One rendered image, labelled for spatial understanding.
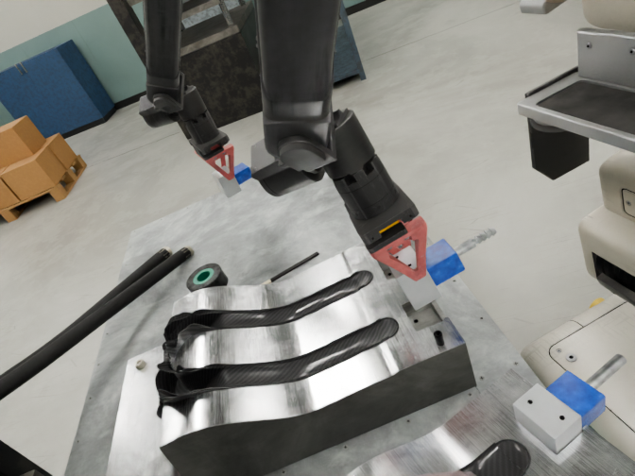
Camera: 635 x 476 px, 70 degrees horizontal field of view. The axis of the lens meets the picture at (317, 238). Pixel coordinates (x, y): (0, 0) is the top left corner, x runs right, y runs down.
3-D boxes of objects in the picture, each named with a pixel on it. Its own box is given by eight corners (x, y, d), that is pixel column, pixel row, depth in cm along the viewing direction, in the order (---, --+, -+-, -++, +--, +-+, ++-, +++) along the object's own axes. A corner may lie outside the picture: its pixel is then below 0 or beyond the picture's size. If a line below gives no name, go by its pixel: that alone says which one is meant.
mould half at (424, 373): (404, 268, 79) (384, 208, 72) (477, 385, 58) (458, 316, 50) (147, 380, 81) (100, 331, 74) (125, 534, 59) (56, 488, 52)
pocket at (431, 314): (437, 310, 63) (432, 291, 61) (454, 336, 58) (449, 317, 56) (407, 322, 63) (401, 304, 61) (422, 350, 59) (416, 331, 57)
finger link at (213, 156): (222, 189, 98) (200, 152, 93) (212, 180, 104) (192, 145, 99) (248, 174, 100) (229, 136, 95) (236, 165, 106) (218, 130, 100)
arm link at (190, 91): (185, 89, 88) (197, 78, 92) (157, 98, 90) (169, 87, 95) (202, 121, 92) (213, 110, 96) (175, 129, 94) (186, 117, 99)
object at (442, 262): (493, 238, 57) (477, 205, 55) (513, 255, 53) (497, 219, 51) (403, 290, 59) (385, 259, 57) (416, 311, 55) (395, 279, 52)
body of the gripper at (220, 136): (205, 158, 94) (187, 126, 90) (192, 147, 102) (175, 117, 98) (231, 142, 95) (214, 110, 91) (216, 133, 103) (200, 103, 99)
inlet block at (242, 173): (267, 164, 110) (259, 144, 107) (276, 169, 106) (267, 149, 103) (221, 192, 106) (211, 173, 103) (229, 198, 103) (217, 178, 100)
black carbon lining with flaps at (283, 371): (371, 274, 71) (353, 228, 66) (409, 348, 58) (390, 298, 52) (171, 361, 72) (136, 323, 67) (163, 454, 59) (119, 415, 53)
